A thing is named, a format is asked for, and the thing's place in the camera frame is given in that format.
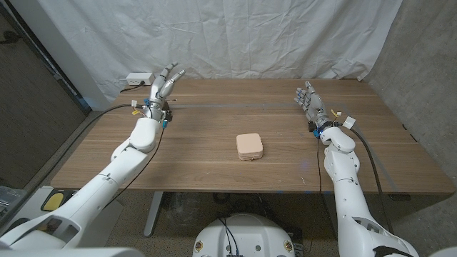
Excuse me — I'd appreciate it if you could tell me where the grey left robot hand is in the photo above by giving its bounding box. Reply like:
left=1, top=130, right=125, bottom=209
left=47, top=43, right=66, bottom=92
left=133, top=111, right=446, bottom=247
left=144, top=61, right=186, bottom=124

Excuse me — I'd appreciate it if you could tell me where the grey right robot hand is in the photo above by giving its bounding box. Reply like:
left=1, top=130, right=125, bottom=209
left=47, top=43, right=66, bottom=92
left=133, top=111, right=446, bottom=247
left=294, top=81, right=331, bottom=131

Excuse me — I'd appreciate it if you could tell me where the black jewelry box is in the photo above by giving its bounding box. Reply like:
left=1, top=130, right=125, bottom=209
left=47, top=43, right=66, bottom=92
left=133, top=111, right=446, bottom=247
left=163, top=101, right=174, bottom=123

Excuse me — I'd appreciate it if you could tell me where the white power strip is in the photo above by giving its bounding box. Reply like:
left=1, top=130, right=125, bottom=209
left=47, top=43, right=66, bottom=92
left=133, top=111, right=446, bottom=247
left=125, top=72, right=156, bottom=86

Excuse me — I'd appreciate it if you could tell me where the pink square case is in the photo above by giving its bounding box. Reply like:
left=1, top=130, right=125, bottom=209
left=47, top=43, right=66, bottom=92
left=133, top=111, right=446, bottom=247
left=235, top=133, right=264, bottom=162

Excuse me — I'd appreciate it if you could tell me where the white wrinkled backdrop cloth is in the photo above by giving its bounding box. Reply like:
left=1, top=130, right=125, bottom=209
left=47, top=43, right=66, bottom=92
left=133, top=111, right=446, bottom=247
left=36, top=0, right=404, bottom=104

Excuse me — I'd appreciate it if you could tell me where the grey table leg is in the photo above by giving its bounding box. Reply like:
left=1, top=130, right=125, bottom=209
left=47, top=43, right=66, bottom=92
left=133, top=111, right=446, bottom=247
left=143, top=191, right=165, bottom=238

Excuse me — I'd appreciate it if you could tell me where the yellow foot pedal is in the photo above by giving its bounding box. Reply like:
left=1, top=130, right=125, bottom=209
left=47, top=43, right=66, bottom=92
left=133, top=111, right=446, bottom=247
left=39, top=188, right=76, bottom=213

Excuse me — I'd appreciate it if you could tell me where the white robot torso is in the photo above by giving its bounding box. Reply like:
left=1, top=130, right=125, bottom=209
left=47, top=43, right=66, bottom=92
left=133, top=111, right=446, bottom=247
left=192, top=213, right=297, bottom=257

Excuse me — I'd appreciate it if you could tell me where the black power cord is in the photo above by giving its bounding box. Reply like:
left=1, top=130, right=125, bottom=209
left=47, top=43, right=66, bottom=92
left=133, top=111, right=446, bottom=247
left=119, top=82, right=146, bottom=94

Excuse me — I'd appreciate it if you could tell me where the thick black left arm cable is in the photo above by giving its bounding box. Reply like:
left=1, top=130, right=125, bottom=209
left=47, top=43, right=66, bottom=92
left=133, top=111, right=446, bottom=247
left=6, top=103, right=144, bottom=222

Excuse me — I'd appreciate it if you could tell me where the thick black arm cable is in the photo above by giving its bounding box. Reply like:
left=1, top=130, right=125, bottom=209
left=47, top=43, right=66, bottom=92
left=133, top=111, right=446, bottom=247
left=6, top=103, right=144, bottom=222
left=348, top=126, right=394, bottom=236

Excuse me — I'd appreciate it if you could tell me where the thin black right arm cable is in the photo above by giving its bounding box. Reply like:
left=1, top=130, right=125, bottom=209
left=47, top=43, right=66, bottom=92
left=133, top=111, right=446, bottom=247
left=315, top=137, right=324, bottom=203

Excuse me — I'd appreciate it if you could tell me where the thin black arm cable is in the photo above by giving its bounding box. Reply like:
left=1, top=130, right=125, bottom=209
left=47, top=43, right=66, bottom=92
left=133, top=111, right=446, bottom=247
left=106, top=120, right=166, bottom=208
left=315, top=137, right=324, bottom=203

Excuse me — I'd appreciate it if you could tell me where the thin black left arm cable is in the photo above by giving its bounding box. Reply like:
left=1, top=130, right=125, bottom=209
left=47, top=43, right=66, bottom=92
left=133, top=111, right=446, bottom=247
left=106, top=120, right=166, bottom=208

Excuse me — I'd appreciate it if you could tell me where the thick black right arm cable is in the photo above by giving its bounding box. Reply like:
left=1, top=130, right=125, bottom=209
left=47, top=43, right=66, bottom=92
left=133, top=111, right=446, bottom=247
left=348, top=126, right=394, bottom=236

